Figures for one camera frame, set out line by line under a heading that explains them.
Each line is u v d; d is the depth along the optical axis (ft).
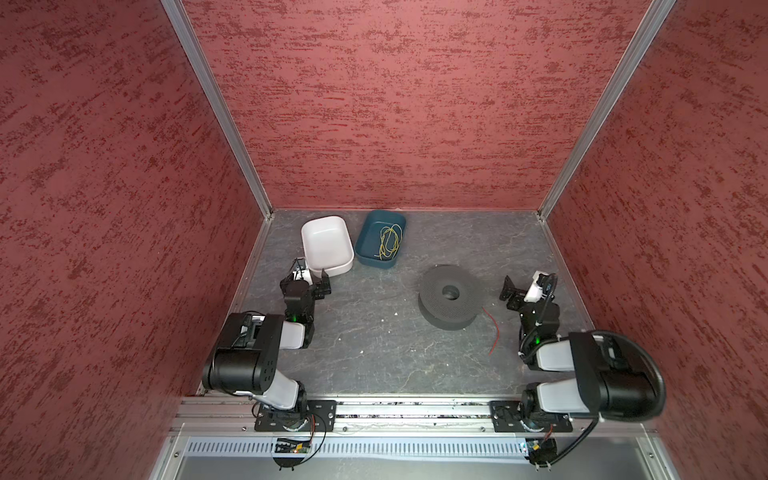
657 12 2.32
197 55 2.55
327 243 3.42
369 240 3.63
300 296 2.31
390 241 3.54
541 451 2.38
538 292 2.49
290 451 2.37
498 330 2.94
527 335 2.29
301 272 2.56
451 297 3.08
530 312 2.54
